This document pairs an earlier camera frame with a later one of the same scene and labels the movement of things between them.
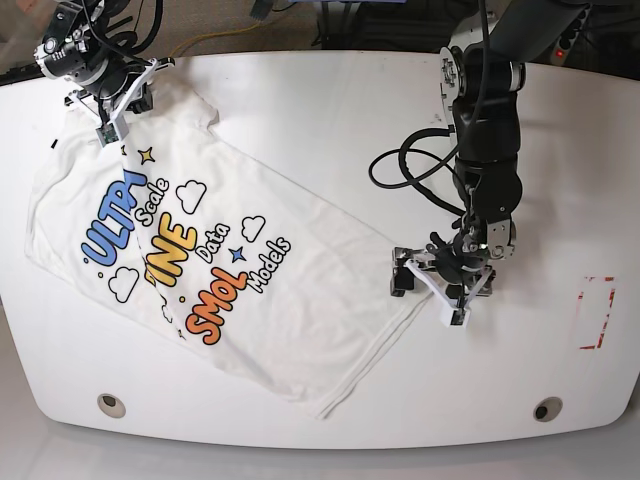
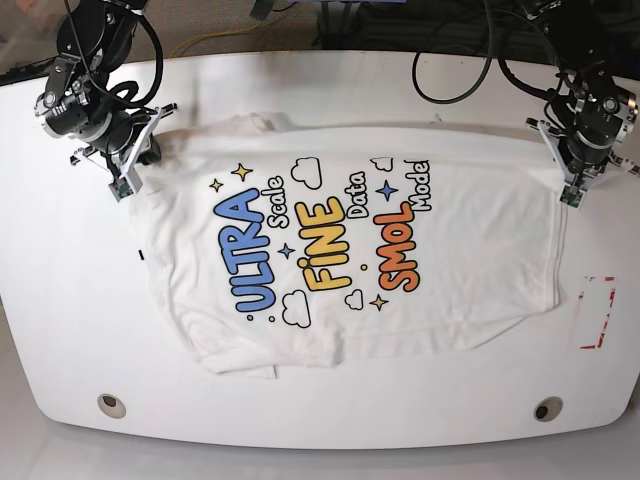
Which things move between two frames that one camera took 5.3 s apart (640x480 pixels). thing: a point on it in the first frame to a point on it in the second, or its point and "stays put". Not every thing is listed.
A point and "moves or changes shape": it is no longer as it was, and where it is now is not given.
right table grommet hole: [547, 409] stays put
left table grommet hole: [111, 405] stays put
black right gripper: [455, 259] to [604, 113]
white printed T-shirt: [219, 249] moves or changes shape
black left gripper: [78, 47] to [77, 103]
